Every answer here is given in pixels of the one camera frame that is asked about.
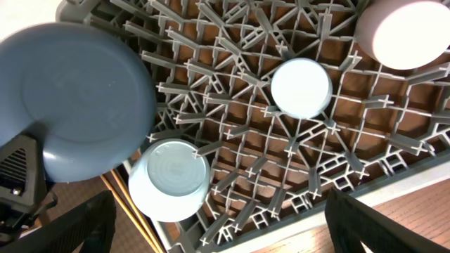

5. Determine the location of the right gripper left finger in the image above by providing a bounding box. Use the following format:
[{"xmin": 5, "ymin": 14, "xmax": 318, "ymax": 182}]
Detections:
[{"xmin": 0, "ymin": 190, "xmax": 117, "ymax": 253}]

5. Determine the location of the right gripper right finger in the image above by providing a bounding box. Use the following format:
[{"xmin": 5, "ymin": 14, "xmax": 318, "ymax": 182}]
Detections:
[{"xmin": 325, "ymin": 188, "xmax": 449, "ymax": 253}]

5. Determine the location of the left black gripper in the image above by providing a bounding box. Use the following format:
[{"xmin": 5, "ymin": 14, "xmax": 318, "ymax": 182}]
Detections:
[{"xmin": 1, "ymin": 134, "xmax": 58, "ymax": 242}]

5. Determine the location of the light blue bowl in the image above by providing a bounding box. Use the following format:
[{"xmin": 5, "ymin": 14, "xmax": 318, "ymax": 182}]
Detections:
[{"xmin": 128, "ymin": 138, "xmax": 211, "ymax": 222}]

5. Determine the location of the dark blue plate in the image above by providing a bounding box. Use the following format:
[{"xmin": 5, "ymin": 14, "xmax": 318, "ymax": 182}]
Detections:
[{"xmin": 1, "ymin": 22, "xmax": 156, "ymax": 182}]

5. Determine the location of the light blue cup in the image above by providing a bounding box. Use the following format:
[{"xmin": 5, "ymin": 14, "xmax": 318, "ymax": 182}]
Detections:
[{"xmin": 270, "ymin": 58, "xmax": 333, "ymax": 119}]

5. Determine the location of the pink cup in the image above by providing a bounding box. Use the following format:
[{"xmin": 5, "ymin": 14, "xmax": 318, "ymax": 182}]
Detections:
[{"xmin": 355, "ymin": 0, "xmax": 449, "ymax": 70}]

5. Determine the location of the grey dishwasher rack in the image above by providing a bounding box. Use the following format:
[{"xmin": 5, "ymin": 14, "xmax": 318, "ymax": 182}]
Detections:
[{"xmin": 56, "ymin": 0, "xmax": 449, "ymax": 252}]

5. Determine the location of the brown serving tray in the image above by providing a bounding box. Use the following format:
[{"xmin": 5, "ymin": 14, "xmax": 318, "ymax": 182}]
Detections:
[{"xmin": 34, "ymin": 168, "xmax": 166, "ymax": 253}]

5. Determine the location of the left wooden chopstick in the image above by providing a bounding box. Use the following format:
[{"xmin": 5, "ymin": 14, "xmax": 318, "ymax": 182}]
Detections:
[{"xmin": 100, "ymin": 175, "xmax": 157, "ymax": 252}]

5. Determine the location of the wooden chopstick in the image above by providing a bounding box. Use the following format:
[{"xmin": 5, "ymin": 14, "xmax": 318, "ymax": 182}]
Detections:
[
  {"xmin": 100, "ymin": 175, "xmax": 157, "ymax": 252},
  {"xmin": 109, "ymin": 169, "xmax": 166, "ymax": 253}
]

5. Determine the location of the right wooden chopstick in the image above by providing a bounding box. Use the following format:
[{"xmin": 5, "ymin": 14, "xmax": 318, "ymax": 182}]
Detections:
[{"xmin": 109, "ymin": 169, "xmax": 166, "ymax": 253}]

